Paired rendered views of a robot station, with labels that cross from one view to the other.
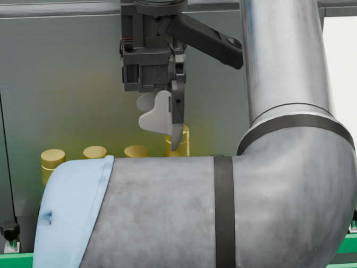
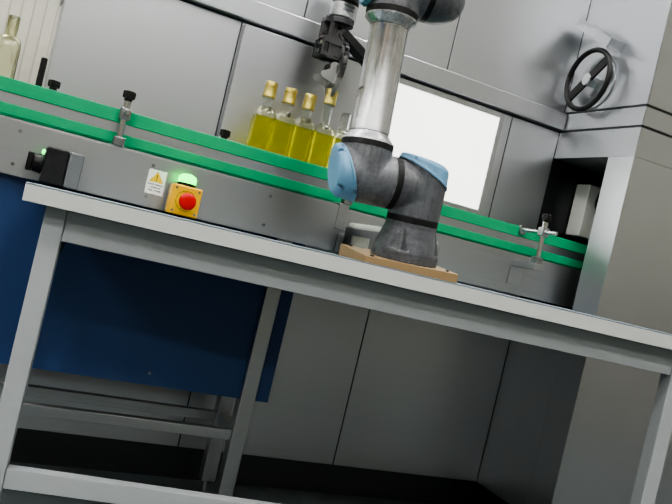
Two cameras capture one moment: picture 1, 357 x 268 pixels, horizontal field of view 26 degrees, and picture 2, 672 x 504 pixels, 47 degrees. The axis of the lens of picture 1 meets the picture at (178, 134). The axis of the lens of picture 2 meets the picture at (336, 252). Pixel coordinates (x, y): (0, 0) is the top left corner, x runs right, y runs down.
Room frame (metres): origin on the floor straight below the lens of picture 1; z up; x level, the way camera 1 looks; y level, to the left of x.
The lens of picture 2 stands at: (-1.15, 0.55, 0.76)
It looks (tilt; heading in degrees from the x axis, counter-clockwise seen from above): 0 degrees down; 342
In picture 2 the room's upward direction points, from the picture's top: 13 degrees clockwise
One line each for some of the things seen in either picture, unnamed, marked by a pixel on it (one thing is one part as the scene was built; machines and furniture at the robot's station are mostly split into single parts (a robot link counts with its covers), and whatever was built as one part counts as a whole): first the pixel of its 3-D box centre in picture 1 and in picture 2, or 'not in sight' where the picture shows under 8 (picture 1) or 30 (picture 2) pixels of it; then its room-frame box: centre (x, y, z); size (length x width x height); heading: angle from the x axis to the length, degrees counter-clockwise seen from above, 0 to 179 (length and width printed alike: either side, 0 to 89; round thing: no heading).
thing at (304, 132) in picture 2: not in sight; (296, 156); (0.94, 0.06, 0.99); 0.06 x 0.06 x 0.21; 5
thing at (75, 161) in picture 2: not in sight; (60, 169); (0.69, 0.63, 0.79); 0.08 x 0.08 x 0.08; 6
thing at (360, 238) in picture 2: not in sight; (383, 250); (0.77, -0.19, 0.79); 0.27 x 0.17 x 0.08; 6
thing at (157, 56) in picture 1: (154, 41); (334, 41); (0.95, 0.03, 1.32); 0.09 x 0.08 x 0.12; 96
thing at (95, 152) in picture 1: (95, 164); (290, 96); (0.94, 0.12, 1.14); 0.04 x 0.04 x 0.04
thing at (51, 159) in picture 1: (53, 167); (270, 90); (0.93, 0.17, 1.14); 0.04 x 0.04 x 0.04
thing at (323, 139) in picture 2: not in sight; (315, 161); (0.95, 0.00, 0.99); 0.06 x 0.06 x 0.21; 6
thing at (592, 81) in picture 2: not in sight; (591, 81); (1.06, -0.86, 1.49); 0.21 x 0.05 x 0.21; 6
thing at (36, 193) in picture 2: not in sight; (327, 257); (1.12, -0.15, 0.73); 1.58 x 1.52 x 0.04; 87
